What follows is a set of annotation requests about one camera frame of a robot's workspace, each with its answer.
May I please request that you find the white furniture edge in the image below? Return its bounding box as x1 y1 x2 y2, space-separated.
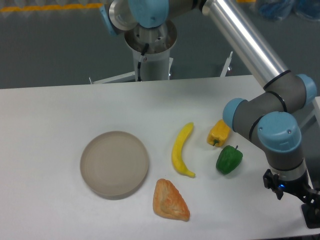
312 96 320 123

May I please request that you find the black cable on pedestal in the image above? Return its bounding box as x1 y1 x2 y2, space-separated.
136 43 150 82

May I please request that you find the beige round plate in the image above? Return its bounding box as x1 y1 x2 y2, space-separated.
80 131 149 200

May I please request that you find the yellow banana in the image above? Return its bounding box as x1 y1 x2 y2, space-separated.
171 122 196 178

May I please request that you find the green bell pepper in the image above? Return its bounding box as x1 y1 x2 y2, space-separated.
216 145 243 175

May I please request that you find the black device at table edge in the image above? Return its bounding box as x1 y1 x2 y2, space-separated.
301 204 320 229

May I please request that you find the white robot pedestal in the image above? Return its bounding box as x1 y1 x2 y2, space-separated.
124 20 177 82

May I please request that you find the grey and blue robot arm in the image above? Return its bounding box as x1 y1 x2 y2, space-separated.
99 0 320 210

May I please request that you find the white frame bracket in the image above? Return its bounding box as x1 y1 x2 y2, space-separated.
220 51 233 78

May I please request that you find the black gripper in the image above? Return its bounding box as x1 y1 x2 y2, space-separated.
262 169 320 207

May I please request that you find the yellow bell pepper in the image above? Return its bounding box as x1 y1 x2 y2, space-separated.
206 119 231 147

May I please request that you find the orange puff pastry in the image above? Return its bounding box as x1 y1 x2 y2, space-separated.
152 178 190 222

